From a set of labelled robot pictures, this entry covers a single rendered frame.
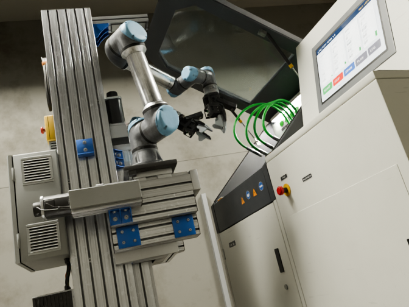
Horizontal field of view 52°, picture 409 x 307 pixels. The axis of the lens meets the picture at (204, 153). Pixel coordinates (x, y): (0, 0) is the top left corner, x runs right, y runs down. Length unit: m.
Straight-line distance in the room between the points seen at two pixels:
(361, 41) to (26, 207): 1.52
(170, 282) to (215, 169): 1.13
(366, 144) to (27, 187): 1.36
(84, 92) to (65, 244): 0.74
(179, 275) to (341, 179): 2.54
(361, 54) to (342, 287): 0.87
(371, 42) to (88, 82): 1.30
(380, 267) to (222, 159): 2.89
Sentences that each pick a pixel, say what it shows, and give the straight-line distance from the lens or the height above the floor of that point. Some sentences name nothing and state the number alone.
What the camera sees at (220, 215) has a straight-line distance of 2.34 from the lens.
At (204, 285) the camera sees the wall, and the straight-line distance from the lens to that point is 3.83.
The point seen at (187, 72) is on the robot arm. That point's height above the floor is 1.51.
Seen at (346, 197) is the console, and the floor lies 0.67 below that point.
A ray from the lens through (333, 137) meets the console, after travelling 1.47.
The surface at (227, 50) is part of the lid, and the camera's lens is 2.44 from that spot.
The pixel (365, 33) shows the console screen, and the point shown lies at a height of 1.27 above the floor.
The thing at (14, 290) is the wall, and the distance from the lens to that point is 3.85.
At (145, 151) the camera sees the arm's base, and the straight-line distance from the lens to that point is 1.83.
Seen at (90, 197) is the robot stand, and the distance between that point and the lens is 1.63.
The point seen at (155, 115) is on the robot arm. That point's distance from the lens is 1.77.
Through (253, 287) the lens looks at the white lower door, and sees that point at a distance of 2.14.
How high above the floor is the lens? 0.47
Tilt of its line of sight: 18 degrees up
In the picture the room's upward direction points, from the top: 13 degrees counter-clockwise
